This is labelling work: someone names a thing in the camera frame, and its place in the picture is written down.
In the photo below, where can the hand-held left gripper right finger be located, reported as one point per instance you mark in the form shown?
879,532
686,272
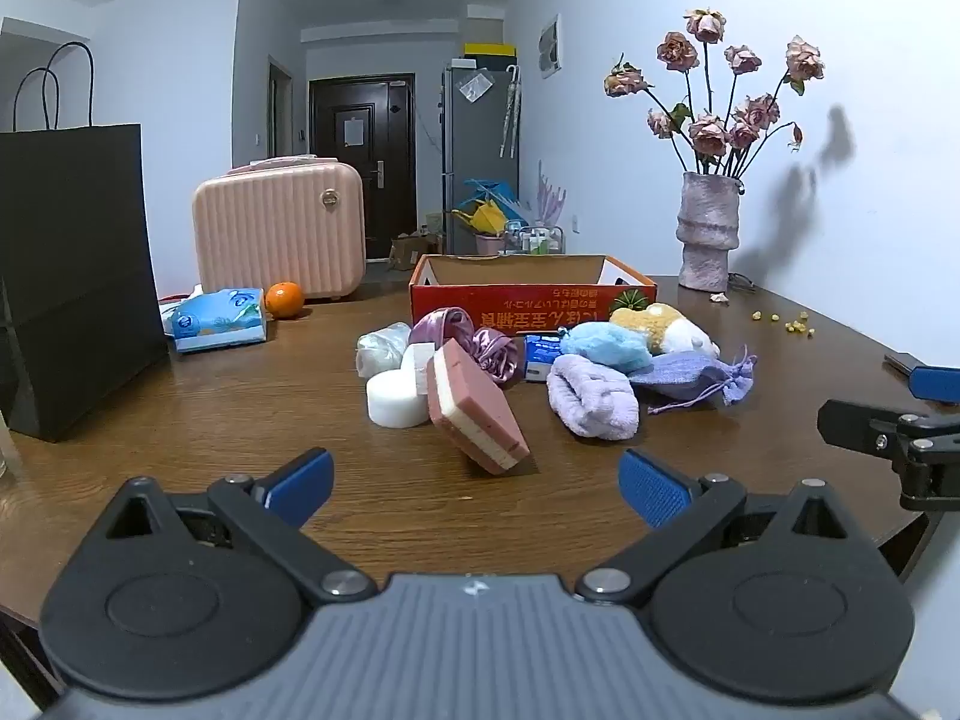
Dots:
652,491

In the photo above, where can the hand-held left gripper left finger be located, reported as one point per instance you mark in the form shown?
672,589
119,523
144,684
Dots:
304,480

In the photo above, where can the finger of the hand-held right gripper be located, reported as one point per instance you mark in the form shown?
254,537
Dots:
937,379
855,424

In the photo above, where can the white round sponge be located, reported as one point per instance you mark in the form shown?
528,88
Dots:
394,397

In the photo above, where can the blue plush toy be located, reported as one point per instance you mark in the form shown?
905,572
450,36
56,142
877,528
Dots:
607,345

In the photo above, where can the white foam block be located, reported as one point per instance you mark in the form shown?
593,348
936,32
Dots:
416,360

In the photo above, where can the purple satin cloth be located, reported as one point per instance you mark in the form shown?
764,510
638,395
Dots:
495,349

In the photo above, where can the orange cardboard box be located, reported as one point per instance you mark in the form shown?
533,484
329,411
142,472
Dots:
525,307

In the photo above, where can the lavender towel roll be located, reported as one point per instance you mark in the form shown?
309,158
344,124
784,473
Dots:
592,397

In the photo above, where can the scattered yellow kernels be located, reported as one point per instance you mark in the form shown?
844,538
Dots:
791,327

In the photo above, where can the white plastic-wrapped bundle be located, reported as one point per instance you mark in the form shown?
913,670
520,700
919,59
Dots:
379,349

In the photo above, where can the yellow and white plush toy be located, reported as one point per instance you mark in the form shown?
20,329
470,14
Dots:
660,322

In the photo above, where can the small blue packet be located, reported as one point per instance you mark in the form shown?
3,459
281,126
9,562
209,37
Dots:
540,352

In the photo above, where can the orange fruit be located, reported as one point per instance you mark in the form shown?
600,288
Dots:
283,300

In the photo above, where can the blue tissue pack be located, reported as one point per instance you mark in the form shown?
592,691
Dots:
217,319

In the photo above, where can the pink and white layered sponge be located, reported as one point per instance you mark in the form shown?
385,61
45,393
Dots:
472,405

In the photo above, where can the pink textured vase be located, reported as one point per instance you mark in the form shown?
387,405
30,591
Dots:
705,232

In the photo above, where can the pink ribbed suitcase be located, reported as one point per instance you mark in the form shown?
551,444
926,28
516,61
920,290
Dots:
277,232

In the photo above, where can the brown cardboard box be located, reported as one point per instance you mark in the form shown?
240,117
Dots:
412,249

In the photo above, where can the white trolley with bottles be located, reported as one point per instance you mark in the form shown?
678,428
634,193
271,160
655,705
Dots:
534,240

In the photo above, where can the pink bucket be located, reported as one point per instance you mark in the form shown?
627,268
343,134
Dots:
491,244

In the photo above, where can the purple feather wings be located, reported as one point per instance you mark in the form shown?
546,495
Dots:
551,199

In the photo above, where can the black paper bag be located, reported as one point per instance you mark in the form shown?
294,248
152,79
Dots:
67,277

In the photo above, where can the yellow plastic container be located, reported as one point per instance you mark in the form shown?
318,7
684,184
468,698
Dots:
487,219

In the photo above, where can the dark entrance door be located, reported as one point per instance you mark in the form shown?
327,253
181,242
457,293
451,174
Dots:
360,165

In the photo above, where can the dried pink rose bouquet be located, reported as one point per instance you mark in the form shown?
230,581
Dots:
709,131

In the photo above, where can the blue plastic rack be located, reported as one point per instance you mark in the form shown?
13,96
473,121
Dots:
495,191

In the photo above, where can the grey refrigerator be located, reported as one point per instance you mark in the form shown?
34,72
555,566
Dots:
472,142

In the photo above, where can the white folded umbrella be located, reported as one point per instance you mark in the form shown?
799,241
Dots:
510,112

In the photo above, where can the clear plastic pouch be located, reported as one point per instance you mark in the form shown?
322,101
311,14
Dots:
474,86

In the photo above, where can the yellow and black box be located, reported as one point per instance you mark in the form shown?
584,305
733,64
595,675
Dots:
491,50

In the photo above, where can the interior door frame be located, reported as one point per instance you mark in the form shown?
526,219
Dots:
279,109

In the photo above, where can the white wall panel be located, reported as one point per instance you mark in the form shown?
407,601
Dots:
550,45

